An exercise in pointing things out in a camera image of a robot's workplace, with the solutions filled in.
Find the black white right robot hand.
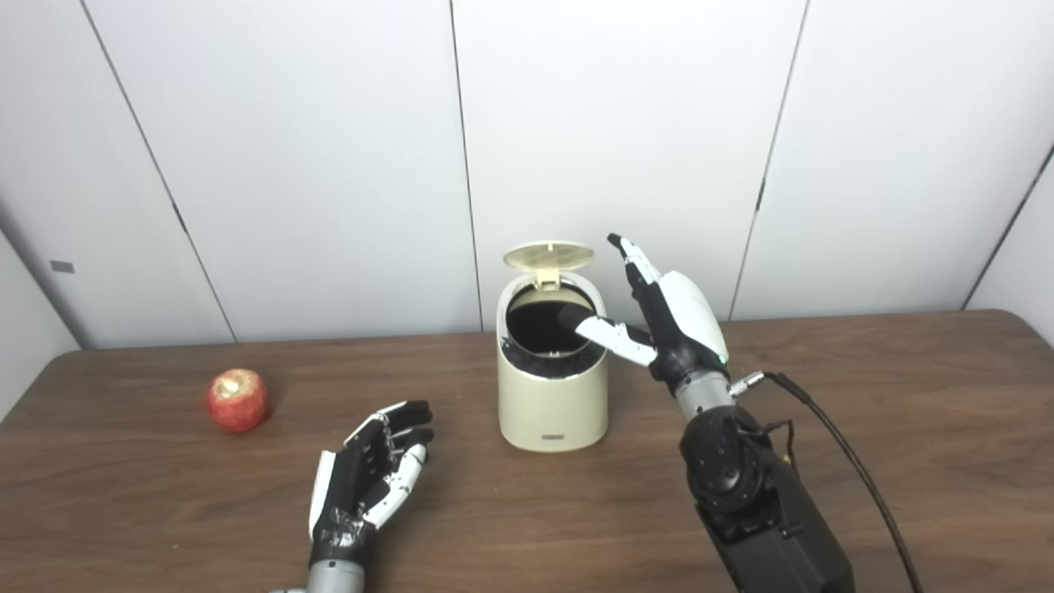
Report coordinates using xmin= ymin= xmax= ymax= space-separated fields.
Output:
xmin=558 ymin=233 xmax=730 ymax=388

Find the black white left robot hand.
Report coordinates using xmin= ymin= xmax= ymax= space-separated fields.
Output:
xmin=308 ymin=400 xmax=435 ymax=569

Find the red apple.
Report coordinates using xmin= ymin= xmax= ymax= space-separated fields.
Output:
xmin=206 ymin=368 xmax=272 ymax=433

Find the round cream bin lid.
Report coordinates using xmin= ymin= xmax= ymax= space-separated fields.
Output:
xmin=503 ymin=240 xmax=595 ymax=289

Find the cream-colored cylindrical bin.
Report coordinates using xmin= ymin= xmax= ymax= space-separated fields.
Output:
xmin=496 ymin=272 xmax=610 ymax=452

